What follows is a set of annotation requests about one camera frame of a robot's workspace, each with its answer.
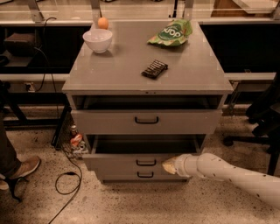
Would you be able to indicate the black stool leg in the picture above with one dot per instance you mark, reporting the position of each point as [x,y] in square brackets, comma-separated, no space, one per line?
[12,185]

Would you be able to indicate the dark snack bar package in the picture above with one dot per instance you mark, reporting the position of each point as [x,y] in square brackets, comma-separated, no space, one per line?
[154,69]

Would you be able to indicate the grey bottom drawer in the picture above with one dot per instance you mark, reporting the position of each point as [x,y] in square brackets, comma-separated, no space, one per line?
[139,176]

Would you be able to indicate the green chip bag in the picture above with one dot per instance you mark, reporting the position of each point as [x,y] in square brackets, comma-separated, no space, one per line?
[175,33]

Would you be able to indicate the red bottle on floor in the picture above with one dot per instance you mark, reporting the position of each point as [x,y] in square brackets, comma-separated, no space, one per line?
[76,137]

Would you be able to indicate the dark box on shelf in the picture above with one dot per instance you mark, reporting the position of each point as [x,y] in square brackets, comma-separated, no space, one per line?
[22,44]

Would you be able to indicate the grey drawer cabinet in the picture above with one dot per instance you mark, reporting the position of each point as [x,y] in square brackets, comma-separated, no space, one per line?
[193,70]

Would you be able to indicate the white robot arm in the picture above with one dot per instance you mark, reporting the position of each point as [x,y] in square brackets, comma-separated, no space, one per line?
[208,166]

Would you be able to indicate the white bowl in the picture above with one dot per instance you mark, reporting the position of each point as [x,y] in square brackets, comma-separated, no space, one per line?
[98,40]

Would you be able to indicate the grey top drawer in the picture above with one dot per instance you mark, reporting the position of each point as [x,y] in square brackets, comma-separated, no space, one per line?
[145,115]

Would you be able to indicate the wire basket on floor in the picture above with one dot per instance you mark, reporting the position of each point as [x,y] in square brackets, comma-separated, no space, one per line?
[64,140]

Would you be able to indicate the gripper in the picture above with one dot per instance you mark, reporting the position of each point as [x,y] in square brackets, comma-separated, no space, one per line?
[181,165]

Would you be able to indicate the black office chair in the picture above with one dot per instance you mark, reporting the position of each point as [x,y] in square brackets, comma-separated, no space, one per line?
[265,111]

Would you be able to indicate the brown shoe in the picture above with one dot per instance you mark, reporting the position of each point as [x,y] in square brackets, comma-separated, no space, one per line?
[27,167]

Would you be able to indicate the grey drawer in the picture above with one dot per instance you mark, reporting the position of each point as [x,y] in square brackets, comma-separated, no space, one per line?
[139,176]
[126,154]
[145,115]

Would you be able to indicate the orange fruit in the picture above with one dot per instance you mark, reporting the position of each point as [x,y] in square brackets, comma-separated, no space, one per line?
[103,23]

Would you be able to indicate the dark trouser leg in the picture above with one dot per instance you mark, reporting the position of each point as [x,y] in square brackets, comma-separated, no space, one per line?
[9,162]

